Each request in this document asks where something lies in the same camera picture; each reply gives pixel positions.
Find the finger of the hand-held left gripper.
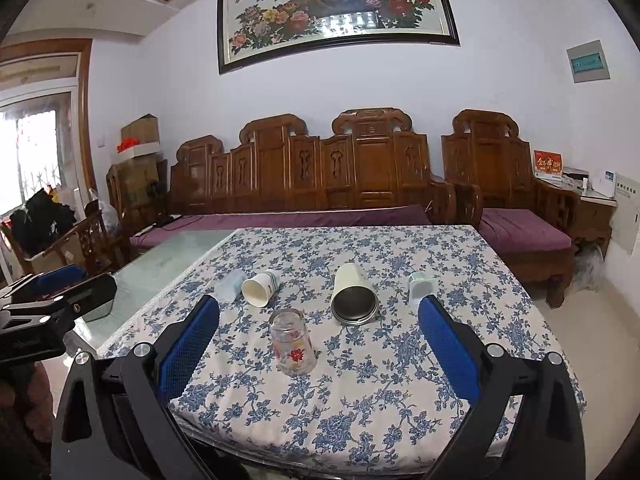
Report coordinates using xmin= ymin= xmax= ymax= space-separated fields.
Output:
xmin=47 ymin=272 xmax=119 ymax=324
xmin=11 ymin=263 xmax=89 ymax=303

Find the wooden chair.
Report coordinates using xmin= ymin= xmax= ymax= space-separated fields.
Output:
xmin=0 ymin=209 xmax=132 ymax=282

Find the framed peacock flower painting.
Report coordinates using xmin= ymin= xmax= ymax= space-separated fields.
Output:
xmin=216 ymin=0 xmax=461 ymax=75

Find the window with metal grille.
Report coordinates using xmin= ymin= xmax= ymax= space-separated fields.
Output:
xmin=0 ymin=91 xmax=77 ymax=217

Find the black desk fan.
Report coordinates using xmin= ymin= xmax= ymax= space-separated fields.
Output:
xmin=146 ymin=180 xmax=184 ymax=229

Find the brown cardboard box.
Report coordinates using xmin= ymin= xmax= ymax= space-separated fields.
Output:
xmin=120 ymin=114 xmax=161 ymax=147

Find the white paper cup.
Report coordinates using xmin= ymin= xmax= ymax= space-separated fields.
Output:
xmin=241 ymin=269 xmax=280 ymax=308

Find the large cardboard box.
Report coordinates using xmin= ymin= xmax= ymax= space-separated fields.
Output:
xmin=110 ymin=154 xmax=169 ymax=207

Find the pile of black clothing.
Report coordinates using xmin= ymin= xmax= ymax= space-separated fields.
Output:
xmin=9 ymin=187 xmax=77 ymax=257

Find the cream steel tumbler cup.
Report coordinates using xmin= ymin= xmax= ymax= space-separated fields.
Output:
xmin=330 ymin=262 xmax=379 ymax=326

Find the blue floral tablecloth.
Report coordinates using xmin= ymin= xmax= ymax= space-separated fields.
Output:
xmin=95 ymin=225 xmax=587 ymax=472

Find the white box with orange items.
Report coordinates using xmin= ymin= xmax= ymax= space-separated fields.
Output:
xmin=115 ymin=137 xmax=162 ymax=164

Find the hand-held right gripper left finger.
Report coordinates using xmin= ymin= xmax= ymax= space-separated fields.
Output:
xmin=50 ymin=294 xmax=221 ymax=480

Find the wall electrical panel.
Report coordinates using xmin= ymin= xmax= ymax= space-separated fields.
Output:
xmin=565 ymin=39 xmax=612 ymax=84

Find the carved wooden armchair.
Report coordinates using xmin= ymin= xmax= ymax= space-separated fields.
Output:
xmin=440 ymin=108 xmax=582 ymax=309

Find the white box with blue label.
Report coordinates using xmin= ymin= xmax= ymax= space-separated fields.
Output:
xmin=592 ymin=168 xmax=619 ymax=199

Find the glass cup with red flower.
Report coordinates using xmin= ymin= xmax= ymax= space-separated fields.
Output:
xmin=268 ymin=308 xmax=318 ymax=378

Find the square purple seat cushion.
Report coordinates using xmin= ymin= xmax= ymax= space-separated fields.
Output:
xmin=478 ymin=208 xmax=573 ymax=255

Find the small white green cup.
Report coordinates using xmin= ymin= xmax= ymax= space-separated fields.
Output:
xmin=407 ymin=272 xmax=434 ymax=309

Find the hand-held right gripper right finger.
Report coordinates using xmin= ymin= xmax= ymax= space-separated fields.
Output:
xmin=417 ymin=295 xmax=588 ymax=480

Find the clear plastic cup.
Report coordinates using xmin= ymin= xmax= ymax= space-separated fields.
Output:
xmin=214 ymin=269 xmax=247 ymax=304

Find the clear plastic bag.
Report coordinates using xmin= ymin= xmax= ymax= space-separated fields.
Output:
xmin=574 ymin=246 xmax=607 ymax=292

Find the wooden side table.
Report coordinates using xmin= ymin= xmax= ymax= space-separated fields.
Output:
xmin=537 ymin=179 xmax=619 ymax=262

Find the long purple seat cushion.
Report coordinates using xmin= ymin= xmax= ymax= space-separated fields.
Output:
xmin=129 ymin=204 xmax=434 ymax=262

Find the carved wooden sofa bench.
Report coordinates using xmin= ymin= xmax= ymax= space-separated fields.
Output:
xmin=167 ymin=106 xmax=484 ymax=233

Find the white plastic bag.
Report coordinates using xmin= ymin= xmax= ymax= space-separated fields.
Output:
xmin=86 ymin=188 xmax=122 ymax=237

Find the red desk calendar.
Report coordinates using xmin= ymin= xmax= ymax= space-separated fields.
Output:
xmin=533 ymin=149 xmax=565 ymax=181

